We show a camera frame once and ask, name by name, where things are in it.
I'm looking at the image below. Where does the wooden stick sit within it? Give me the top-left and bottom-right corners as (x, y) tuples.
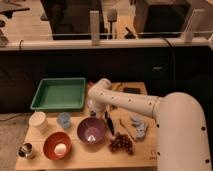
(119, 118), (137, 143)

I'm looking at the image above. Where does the bunch of red grapes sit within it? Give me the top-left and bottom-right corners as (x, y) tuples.
(108, 132), (134, 155)

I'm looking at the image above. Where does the black handled knife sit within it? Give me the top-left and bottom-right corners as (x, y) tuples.
(104, 111), (114, 136)

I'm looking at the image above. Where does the white ceramic cup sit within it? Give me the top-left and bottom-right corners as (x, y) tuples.
(29, 111), (48, 132)

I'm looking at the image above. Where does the green plastic tray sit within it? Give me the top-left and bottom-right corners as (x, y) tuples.
(31, 78), (86, 112)

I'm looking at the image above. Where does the light blue small cup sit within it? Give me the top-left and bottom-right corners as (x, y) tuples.
(57, 112), (71, 129)

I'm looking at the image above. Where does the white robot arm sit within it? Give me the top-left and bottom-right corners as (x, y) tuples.
(88, 78), (213, 171)

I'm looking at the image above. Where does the red bowl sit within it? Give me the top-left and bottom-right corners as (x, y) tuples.
(43, 132), (72, 160)

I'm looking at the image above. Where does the metal cup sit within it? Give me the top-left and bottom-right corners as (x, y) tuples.
(17, 143), (35, 159)

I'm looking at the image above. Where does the white egg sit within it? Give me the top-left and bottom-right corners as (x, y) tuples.
(54, 144), (66, 155)

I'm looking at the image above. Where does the purple bowl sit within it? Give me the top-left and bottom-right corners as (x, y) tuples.
(77, 117), (106, 144)

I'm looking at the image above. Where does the light blue cloth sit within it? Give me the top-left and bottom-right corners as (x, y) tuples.
(130, 116), (148, 139)

